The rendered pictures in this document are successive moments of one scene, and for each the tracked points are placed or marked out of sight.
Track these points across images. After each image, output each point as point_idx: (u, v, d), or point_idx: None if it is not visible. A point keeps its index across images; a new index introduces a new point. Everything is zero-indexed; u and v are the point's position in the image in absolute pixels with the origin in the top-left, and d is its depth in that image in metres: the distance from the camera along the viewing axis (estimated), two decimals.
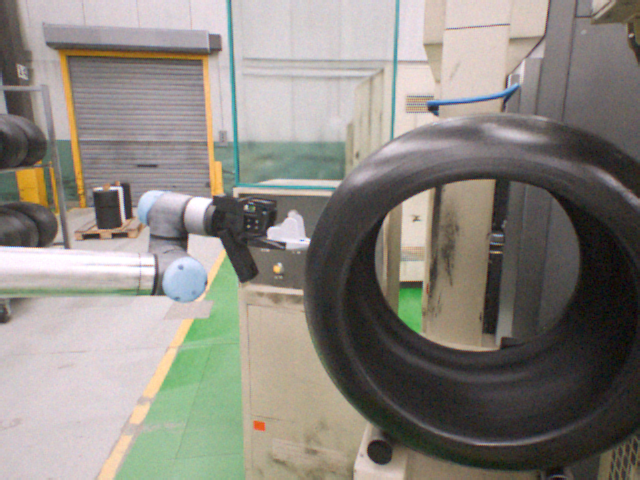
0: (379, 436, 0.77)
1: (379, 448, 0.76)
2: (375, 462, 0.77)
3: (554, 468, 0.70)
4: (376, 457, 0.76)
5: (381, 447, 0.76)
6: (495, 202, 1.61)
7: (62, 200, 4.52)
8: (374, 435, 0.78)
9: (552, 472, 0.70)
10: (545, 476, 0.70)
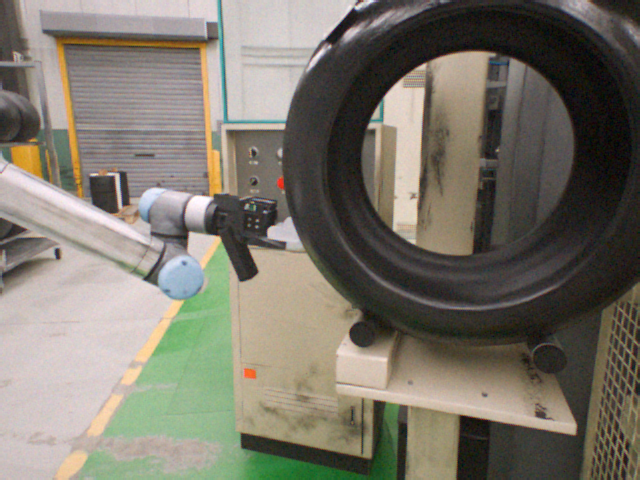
0: (374, 339, 0.74)
1: (366, 340, 0.72)
2: (355, 324, 0.73)
3: None
4: (359, 331, 0.72)
5: (366, 343, 0.72)
6: (490, 142, 1.58)
7: (56, 179, 4.48)
8: (376, 334, 0.74)
9: (564, 360, 0.66)
10: (564, 352, 0.66)
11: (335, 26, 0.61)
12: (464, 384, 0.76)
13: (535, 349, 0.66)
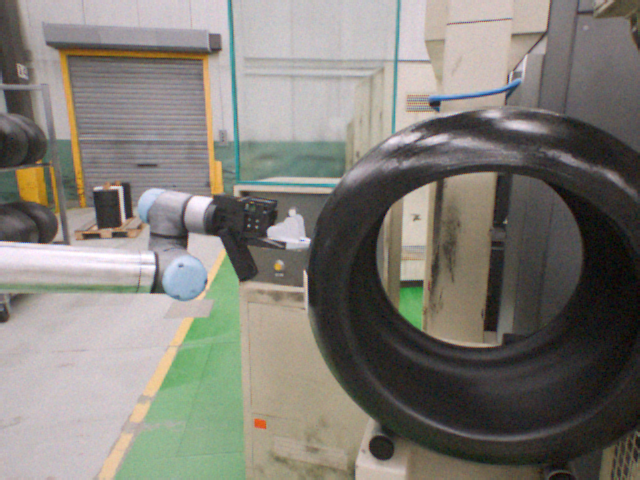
0: (388, 434, 0.77)
1: (385, 445, 0.75)
2: (371, 453, 0.77)
3: (567, 465, 0.70)
4: (376, 450, 0.76)
5: (387, 446, 0.75)
6: (496, 199, 1.61)
7: (62, 199, 4.51)
8: (383, 430, 0.77)
9: (565, 468, 0.69)
10: (556, 467, 0.69)
11: (307, 298, 0.71)
12: None
13: None
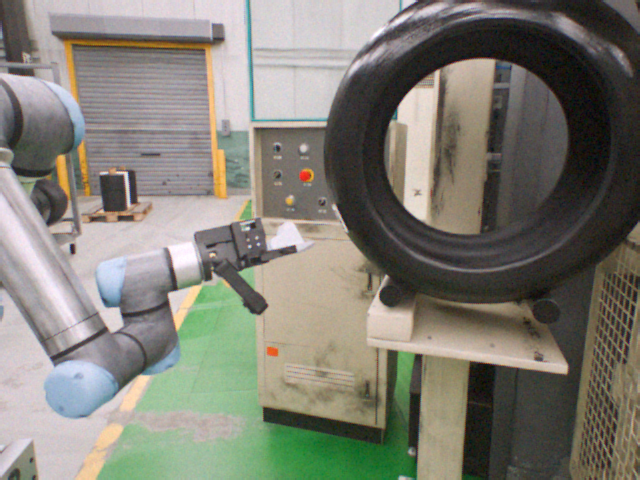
0: (392, 283, 0.88)
1: (391, 291, 0.86)
2: (383, 304, 0.88)
3: (545, 296, 0.81)
4: (386, 299, 0.87)
5: (393, 291, 0.86)
6: (494, 138, 1.72)
7: (72, 176, 4.62)
8: (388, 283, 0.88)
9: (543, 297, 0.80)
10: (536, 300, 0.81)
11: (342, 221, 0.84)
12: (475, 339, 0.90)
13: (542, 321, 0.81)
